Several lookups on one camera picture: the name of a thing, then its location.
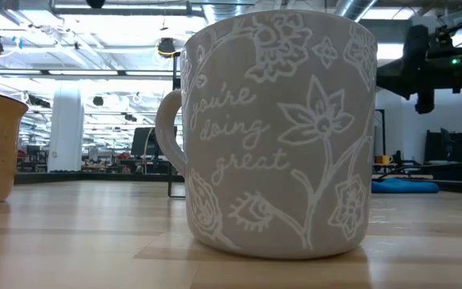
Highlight white building pillar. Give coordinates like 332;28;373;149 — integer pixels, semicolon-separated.
47;90;85;173

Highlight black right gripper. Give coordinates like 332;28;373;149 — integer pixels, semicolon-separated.
376;55;416;100

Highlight silver ventilation duct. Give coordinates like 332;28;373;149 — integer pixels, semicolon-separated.
334;0;379;19

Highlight large grey floral print mug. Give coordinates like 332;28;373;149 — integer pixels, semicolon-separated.
155;9;379;260

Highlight black storage cabinet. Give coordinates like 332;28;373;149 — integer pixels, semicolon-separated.
423;128;462;164

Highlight black background table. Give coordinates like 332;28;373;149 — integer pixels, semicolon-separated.
373;161;462;182

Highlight dark computer monitor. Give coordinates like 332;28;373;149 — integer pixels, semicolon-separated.
130;127;178;158

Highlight black table edge rail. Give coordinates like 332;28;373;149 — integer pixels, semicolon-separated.
14;171;462;197

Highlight blue folded cloth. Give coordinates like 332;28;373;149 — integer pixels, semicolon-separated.
371;177;440;195

